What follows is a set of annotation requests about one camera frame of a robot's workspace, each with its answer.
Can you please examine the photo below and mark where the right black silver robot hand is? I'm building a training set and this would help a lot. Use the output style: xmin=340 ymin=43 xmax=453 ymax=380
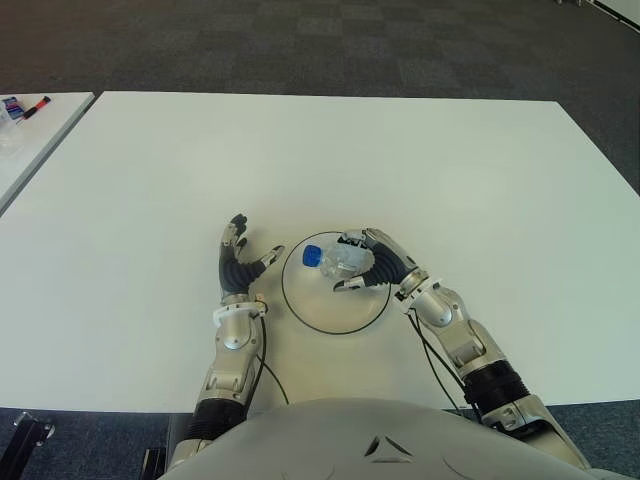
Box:
xmin=333 ymin=227 xmax=429 ymax=301

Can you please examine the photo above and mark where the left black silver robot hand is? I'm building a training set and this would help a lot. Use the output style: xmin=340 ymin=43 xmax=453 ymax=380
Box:
xmin=217 ymin=213 xmax=287 ymax=304

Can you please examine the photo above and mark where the clear water bottle blue cap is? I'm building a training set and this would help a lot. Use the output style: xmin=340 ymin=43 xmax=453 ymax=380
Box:
xmin=301 ymin=242 xmax=375 ymax=280

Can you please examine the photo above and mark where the white plate black rim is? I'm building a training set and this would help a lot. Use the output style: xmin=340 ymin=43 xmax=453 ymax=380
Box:
xmin=280 ymin=228 xmax=395 ymax=335

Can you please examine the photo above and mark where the grey robot torso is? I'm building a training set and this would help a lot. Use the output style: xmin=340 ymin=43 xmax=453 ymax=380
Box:
xmin=162 ymin=398 xmax=640 ymax=480

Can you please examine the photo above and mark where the white side table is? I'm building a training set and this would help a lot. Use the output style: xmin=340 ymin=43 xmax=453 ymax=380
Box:
xmin=0 ymin=91 xmax=96 ymax=216

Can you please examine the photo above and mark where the black table foot caster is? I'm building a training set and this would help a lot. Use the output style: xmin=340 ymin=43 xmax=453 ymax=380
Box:
xmin=12 ymin=410 xmax=56 ymax=451

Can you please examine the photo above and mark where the red black marker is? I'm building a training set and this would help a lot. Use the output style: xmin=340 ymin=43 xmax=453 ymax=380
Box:
xmin=17 ymin=94 xmax=51 ymax=121

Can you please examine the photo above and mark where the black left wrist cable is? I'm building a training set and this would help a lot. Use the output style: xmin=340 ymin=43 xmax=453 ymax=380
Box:
xmin=253 ymin=314 xmax=291 ymax=405

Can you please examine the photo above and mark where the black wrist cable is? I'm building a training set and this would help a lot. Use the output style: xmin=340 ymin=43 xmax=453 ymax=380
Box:
xmin=253 ymin=314 xmax=291 ymax=405
xmin=408 ymin=309 xmax=484 ymax=416

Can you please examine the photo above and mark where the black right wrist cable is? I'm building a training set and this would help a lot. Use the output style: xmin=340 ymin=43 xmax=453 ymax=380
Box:
xmin=408 ymin=309 xmax=484 ymax=416

